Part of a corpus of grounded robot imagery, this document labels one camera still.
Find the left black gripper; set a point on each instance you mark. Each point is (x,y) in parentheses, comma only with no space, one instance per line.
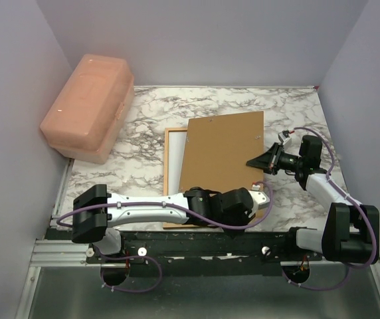
(234,232)

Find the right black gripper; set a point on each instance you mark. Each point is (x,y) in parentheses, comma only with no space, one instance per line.
(266,161)

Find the brown fibreboard backing board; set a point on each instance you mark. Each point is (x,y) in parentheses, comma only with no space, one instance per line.
(248,123)

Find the brown wooden picture frame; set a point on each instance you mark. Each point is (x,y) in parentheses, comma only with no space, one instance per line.
(208,160)

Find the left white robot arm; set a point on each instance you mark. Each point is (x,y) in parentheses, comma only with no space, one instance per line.
(98,212)

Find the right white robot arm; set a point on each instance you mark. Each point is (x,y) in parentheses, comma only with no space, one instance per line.
(351,232)

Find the pink translucent plastic storage box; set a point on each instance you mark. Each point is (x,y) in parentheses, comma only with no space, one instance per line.
(86,118)

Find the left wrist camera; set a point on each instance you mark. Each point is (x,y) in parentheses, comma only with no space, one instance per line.
(260,199)

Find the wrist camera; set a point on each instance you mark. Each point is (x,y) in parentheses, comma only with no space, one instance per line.
(260,199)
(285,137)

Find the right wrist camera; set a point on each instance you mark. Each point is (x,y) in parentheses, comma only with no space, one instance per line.
(285,137)

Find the black mounting base rail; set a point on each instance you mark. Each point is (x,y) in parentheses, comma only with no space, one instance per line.
(184,253)

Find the aluminium extrusion frame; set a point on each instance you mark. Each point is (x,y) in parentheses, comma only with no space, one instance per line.
(61,284)

